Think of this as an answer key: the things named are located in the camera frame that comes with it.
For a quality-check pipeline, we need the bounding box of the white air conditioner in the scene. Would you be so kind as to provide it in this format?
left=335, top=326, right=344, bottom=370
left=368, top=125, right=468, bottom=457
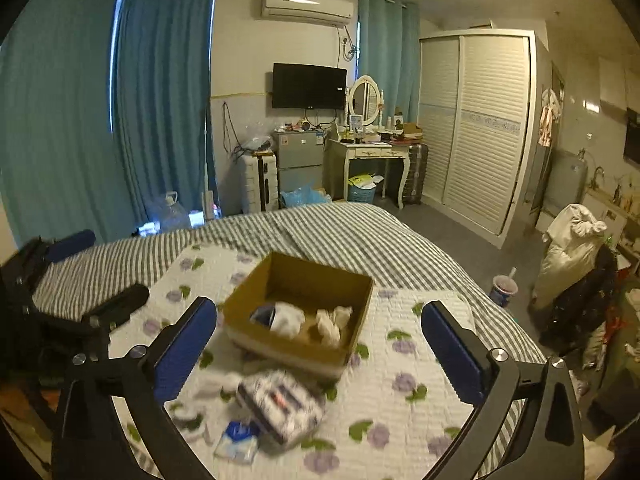
left=262, top=0, right=355, bottom=25

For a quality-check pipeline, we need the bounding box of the grey washing machine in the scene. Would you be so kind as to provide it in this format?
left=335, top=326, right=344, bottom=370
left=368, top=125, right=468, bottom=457
left=542, top=150, right=588, bottom=217

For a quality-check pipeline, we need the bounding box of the white suitcase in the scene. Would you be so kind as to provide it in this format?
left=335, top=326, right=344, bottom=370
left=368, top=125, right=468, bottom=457
left=240, top=152, right=279, bottom=214

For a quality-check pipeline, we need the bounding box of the clear water jug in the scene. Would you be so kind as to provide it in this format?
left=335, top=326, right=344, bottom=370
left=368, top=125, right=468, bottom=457
left=152, top=191, right=191, bottom=233

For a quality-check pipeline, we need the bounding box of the white stuffed laundry bag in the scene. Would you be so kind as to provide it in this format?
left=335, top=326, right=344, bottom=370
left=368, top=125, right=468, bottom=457
left=533, top=204, right=608, bottom=311

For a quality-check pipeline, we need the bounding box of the dark suitcase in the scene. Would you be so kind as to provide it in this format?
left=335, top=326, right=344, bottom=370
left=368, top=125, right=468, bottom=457
left=402, top=143, right=428, bottom=204

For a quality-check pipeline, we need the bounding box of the teal window curtain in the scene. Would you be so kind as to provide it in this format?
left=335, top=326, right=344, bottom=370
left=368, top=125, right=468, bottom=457
left=1, top=0, right=215, bottom=244

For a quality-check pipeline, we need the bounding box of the white dressing table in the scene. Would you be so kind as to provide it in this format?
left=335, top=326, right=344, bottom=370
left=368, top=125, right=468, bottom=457
left=326, top=139, right=410, bottom=209

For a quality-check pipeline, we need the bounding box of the floral quilted mat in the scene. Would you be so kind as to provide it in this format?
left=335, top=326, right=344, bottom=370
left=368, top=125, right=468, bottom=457
left=108, top=245, right=476, bottom=479

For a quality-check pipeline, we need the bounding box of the floral tissue pack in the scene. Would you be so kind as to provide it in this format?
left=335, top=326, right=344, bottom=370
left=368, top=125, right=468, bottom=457
left=235, top=370, right=326, bottom=448

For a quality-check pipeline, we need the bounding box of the plastic drink cup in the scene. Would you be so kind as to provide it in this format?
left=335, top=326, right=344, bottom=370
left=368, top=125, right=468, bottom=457
left=489, top=266, right=518, bottom=308

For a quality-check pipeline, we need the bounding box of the white louvered wardrobe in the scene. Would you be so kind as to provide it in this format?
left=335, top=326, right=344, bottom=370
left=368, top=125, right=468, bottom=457
left=418, top=28, right=538, bottom=247

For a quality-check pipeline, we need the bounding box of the cream sock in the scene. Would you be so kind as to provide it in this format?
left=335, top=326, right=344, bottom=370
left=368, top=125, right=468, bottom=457
left=316, top=306, right=352, bottom=348

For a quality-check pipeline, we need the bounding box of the blue waste basket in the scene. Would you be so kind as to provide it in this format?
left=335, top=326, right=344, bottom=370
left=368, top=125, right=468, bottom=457
left=347, top=174, right=384, bottom=204

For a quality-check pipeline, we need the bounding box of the blue small tissue packet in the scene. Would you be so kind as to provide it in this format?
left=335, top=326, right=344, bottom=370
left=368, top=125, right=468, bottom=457
left=214, top=420, right=260, bottom=465

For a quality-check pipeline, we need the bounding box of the white oval vanity mirror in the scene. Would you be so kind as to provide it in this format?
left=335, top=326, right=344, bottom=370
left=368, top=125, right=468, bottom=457
left=347, top=75, right=383, bottom=128

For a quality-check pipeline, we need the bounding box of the black wall television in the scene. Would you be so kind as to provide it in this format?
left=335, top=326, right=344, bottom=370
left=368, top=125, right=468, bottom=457
left=271, top=63, right=347, bottom=110

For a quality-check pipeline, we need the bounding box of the brown cardboard box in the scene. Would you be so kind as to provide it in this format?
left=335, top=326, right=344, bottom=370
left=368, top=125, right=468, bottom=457
left=222, top=252, right=373, bottom=379

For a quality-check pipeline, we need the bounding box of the teal corner curtain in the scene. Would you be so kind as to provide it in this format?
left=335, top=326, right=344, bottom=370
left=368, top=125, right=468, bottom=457
left=358, top=0, right=420, bottom=122

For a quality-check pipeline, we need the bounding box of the blue plastic bag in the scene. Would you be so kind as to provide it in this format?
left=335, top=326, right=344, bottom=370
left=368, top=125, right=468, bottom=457
left=280, top=185, right=332, bottom=208

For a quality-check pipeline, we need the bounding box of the small grey fridge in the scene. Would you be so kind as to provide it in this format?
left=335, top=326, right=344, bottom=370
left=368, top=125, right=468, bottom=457
left=272, top=131, right=324, bottom=192

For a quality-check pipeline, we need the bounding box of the small white sock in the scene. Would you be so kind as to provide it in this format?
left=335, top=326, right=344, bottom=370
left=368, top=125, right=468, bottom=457
left=191, top=372, right=243, bottom=402

